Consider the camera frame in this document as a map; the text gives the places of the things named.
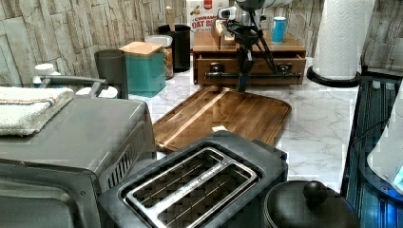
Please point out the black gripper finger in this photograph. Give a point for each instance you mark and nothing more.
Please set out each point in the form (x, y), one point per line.
(243, 80)

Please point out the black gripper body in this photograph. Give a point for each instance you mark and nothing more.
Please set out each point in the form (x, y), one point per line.
(245, 37)

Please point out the wooden drawer with black handle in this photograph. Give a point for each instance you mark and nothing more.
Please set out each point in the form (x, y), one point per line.
(225, 71)

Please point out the wooden drawer organizer box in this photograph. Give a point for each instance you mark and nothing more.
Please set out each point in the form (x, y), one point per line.
(204, 45)

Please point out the blue spice shaker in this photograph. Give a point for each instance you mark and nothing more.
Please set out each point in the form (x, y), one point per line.
(279, 27)

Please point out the wooden cutting board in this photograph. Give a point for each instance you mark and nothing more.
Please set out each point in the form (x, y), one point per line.
(212, 108)

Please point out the cinnamon oat bites cereal box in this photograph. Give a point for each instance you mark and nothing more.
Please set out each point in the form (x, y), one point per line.
(200, 14)

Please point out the black utensil holder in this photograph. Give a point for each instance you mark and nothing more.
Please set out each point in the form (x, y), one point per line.
(180, 45)

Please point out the glass jar with white lid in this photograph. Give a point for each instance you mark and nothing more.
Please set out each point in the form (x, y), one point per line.
(166, 42)

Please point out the wooden utensil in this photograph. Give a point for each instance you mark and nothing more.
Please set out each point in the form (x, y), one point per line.
(170, 18)

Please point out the paper towel roll with holder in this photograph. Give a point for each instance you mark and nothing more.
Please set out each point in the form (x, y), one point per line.
(342, 32)

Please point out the teal canister with wooden lid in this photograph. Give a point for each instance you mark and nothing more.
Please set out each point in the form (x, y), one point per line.
(144, 68)

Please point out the black two-slot toaster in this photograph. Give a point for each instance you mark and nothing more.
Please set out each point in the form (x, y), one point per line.
(219, 181)

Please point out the dark grey cup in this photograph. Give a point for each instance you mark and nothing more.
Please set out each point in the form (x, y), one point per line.
(110, 65)

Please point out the black pot lid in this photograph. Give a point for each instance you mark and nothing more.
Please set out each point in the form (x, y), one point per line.
(307, 204)

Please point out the black dish rack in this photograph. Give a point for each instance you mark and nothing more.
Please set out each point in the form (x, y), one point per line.
(375, 201)

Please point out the white blue plastic bottle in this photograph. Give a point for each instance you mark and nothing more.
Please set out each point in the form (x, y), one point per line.
(43, 69)

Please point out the silver toaster oven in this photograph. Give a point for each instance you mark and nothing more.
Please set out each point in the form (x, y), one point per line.
(54, 178)

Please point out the white striped dish towel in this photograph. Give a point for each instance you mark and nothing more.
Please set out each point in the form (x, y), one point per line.
(25, 111)

